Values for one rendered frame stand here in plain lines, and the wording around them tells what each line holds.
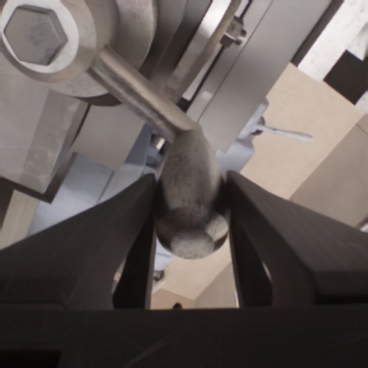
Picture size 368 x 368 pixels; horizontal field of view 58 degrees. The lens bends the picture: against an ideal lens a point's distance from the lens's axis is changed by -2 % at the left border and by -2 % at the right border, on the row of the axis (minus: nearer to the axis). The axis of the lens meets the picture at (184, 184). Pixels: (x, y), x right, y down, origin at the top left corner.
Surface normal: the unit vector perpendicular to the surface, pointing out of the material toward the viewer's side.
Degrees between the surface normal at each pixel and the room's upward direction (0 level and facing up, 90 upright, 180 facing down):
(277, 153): 90
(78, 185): 90
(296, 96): 90
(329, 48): 90
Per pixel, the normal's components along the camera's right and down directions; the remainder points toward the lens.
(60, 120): -0.01, 0.56
